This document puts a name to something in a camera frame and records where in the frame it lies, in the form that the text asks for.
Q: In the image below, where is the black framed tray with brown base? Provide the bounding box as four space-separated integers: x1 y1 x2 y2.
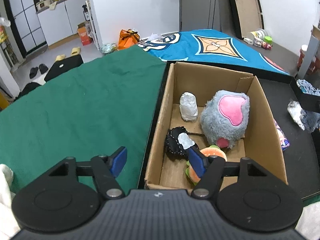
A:
224 0 264 39

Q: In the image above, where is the white kitchen cabinet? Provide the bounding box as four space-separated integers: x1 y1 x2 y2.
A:
36 0 88 47

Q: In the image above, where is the white fluffy blanket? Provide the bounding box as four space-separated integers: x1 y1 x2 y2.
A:
0 164 22 240

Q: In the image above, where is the black studded pouch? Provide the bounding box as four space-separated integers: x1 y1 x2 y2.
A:
164 127 200 161

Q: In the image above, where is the clear plastic wrapped bundle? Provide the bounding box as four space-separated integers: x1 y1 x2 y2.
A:
287 100 307 131

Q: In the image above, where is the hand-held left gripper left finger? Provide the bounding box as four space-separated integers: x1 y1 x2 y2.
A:
47 146 128 200

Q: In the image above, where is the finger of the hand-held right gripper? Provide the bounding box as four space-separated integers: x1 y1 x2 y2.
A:
297 90 320 113

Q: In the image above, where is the burger plush toy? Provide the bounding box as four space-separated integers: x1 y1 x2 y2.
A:
185 145 228 183

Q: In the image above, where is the purple printed packet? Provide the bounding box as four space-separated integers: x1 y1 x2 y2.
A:
273 119 291 152

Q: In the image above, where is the black bag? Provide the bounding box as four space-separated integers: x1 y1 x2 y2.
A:
19 81 42 97

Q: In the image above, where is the orange bag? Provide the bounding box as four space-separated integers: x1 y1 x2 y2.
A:
118 29 140 50

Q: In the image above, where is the black shallow tray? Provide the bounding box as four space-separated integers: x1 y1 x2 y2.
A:
136 60 320 200

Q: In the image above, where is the grey desk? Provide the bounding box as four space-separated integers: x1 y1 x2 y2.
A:
297 25 320 79

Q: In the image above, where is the orange carton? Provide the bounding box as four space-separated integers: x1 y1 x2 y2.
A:
77 22 93 46

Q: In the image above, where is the grey door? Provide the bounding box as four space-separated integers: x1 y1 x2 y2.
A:
179 0 218 32

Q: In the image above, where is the brown cardboard box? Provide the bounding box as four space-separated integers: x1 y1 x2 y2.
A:
144 62 288 190

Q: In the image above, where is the white wire rack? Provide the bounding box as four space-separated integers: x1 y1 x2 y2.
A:
82 0 102 51

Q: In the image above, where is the grey plush paw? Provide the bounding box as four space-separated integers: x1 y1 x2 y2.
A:
200 90 250 150

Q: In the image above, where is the black dice stool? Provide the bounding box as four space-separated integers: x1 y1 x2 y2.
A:
44 54 84 82

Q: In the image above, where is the white soft toy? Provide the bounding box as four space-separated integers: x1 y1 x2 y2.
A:
179 92 199 122

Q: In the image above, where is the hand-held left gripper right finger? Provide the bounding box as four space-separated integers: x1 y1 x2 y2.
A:
189 147 288 200

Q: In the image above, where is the blue printed blanket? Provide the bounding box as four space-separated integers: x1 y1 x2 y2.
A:
136 29 291 77

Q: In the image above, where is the green cloth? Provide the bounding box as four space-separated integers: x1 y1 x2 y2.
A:
0 45 167 200

